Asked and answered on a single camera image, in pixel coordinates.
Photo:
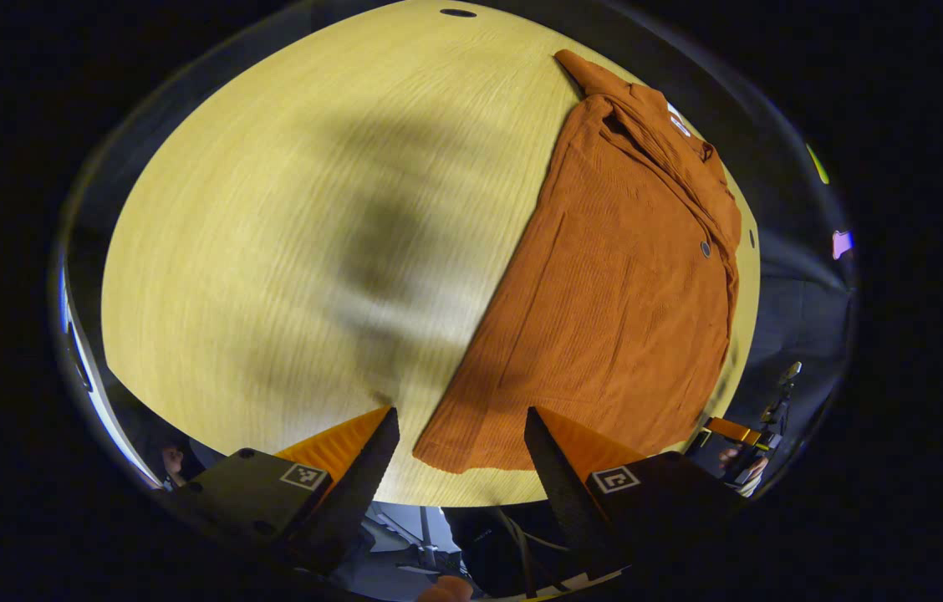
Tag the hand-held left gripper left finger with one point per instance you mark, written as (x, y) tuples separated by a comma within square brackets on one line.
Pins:
[(359, 489)]

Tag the black backdrop cloth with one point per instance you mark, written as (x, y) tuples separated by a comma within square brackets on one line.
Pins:
[(797, 309)]

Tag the grey metal frame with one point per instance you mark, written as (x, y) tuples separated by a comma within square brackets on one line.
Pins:
[(421, 552)]

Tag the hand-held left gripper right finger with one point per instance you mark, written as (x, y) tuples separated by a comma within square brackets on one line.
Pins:
[(563, 493)]

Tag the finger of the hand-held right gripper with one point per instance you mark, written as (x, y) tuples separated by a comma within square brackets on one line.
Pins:
[(731, 430)]

